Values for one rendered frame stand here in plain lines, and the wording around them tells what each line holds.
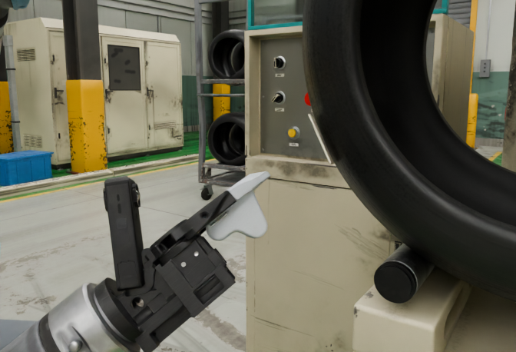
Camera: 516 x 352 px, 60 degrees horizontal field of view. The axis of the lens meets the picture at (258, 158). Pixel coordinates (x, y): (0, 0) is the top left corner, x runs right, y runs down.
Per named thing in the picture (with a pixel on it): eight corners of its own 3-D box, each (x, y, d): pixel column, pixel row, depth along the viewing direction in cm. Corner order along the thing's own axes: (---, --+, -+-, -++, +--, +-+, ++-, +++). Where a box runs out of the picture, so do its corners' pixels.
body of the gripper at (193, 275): (239, 272, 51) (153, 344, 49) (193, 213, 51) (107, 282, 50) (241, 277, 43) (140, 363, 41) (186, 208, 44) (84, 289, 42)
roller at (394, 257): (448, 193, 76) (476, 201, 74) (441, 217, 77) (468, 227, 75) (377, 257, 48) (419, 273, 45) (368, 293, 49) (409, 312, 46)
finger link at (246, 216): (296, 207, 49) (229, 262, 47) (261, 164, 49) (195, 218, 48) (300, 204, 45) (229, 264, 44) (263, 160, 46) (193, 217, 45)
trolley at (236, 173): (264, 178, 551) (265, 16, 521) (311, 183, 518) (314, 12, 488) (196, 200, 439) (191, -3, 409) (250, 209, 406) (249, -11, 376)
